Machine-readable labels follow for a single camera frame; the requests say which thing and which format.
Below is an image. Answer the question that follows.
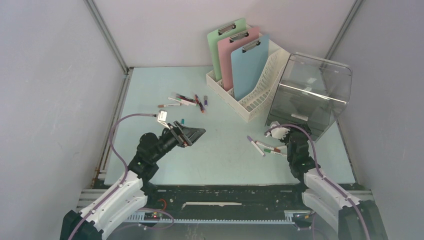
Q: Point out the short purple grey marker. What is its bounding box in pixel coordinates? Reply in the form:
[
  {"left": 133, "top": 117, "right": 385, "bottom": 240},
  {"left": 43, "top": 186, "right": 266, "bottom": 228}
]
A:
[{"left": 203, "top": 95, "right": 208, "bottom": 106}]

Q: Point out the clear grey drawer box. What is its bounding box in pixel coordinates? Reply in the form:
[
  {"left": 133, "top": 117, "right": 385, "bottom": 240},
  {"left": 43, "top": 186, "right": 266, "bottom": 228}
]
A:
[{"left": 265, "top": 52, "right": 353, "bottom": 141}]

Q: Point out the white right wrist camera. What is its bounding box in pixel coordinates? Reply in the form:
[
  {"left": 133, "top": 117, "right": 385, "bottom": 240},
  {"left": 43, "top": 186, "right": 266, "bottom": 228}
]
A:
[{"left": 264, "top": 127, "right": 290, "bottom": 140}]

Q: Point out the white marker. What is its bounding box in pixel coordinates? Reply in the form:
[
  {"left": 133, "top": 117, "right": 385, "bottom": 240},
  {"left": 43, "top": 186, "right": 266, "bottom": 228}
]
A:
[{"left": 168, "top": 97, "right": 189, "bottom": 106}]

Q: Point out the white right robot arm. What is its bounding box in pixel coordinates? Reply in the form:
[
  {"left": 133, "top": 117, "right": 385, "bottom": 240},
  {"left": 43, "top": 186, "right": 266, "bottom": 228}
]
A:
[{"left": 283, "top": 124, "right": 388, "bottom": 240}]

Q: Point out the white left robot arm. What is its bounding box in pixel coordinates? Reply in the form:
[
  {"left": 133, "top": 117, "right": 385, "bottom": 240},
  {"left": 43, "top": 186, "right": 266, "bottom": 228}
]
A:
[{"left": 59, "top": 121, "right": 206, "bottom": 240}]

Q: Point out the white file organizer rack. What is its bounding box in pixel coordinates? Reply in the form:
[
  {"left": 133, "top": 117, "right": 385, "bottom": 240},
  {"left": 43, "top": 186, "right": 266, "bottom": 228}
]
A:
[{"left": 206, "top": 40, "right": 290, "bottom": 122}]

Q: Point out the light green cap marker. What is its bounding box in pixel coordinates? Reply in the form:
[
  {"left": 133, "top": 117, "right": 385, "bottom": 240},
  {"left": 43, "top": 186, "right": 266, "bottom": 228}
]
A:
[{"left": 176, "top": 97, "right": 197, "bottom": 106}]

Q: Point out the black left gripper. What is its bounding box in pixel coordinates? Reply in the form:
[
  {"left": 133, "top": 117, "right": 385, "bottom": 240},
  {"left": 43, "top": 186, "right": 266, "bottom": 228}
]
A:
[{"left": 151, "top": 121, "right": 205, "bottom": 163}]

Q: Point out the purple cap marker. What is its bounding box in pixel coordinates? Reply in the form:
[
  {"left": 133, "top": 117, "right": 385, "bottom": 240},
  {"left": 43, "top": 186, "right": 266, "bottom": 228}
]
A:
[{"left": 246, "top": 135, "right": 266, "bottom": 157}]

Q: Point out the blue clipboard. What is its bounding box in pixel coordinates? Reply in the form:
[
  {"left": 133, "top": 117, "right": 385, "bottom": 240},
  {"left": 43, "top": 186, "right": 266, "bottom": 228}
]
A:
[{"left": 230, "top": 34, "right": 270, "bottom": 101}]

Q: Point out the purple gel pen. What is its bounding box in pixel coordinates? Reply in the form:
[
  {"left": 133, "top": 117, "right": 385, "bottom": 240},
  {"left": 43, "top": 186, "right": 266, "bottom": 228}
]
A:
[{"left": 194, "top": 94, "right": 203, "bottom": 109}]

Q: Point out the orange gel pen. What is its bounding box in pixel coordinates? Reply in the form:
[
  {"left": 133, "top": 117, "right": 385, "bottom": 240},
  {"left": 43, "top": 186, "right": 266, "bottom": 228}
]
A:
[{"left": 194, "top": 94, "right": 205, "bottom": 113}]

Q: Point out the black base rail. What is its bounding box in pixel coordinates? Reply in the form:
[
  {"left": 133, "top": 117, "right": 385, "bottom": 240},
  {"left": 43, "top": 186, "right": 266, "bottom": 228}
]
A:
[{"left": 146, "top": 184, "right": 312, "bottom": 220}]

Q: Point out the green clipboard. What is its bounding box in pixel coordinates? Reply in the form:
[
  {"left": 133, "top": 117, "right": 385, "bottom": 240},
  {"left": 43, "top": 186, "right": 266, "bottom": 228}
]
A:
[{"left": 207, "top": 18, "right": 247, "bottom": 81}]

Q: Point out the pink clipboard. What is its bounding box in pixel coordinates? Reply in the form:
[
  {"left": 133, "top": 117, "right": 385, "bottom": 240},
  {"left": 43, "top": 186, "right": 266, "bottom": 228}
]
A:
[{"left": 215, "top": 26, "right": 260, "bottom": 91}]

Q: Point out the dark red gel pen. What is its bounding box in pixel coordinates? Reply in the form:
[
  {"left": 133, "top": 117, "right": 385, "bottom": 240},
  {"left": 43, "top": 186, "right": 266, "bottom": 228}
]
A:
[{"left": 177, "top": 95, "right": 196, "bottom": 103}]

